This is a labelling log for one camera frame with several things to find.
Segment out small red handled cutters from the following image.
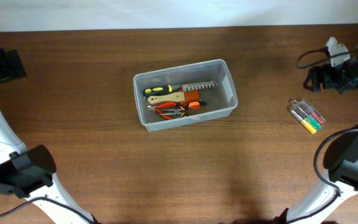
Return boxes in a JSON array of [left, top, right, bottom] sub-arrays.
[[146, 101, 177, 120]]

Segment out orange scraper wooden handle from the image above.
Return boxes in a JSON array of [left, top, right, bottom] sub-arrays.
[[147, 90, 200, 105]]

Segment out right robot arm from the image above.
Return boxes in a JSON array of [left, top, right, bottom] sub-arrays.
[[273, 37, 358, 223]]

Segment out orange black needle-nose pliers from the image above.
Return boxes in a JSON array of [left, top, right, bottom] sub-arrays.
[[164, 101, 207, 119]]

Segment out clear screwdriver set case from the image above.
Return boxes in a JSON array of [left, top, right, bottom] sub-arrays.
[[287, 100, 326, 134]]

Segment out clear plastic container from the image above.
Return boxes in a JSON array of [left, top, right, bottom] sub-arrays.
[[133, 59, 238, 132]]

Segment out black yellow handled file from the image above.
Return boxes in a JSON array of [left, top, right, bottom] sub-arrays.
[[143, 84, 182, 97]]

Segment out orange perforated bit holder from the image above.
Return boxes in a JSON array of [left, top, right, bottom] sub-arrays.
[[181, 80, 218, 91]]

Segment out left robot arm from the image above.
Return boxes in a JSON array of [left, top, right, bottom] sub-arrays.
[[0, 49, 97, 223]]

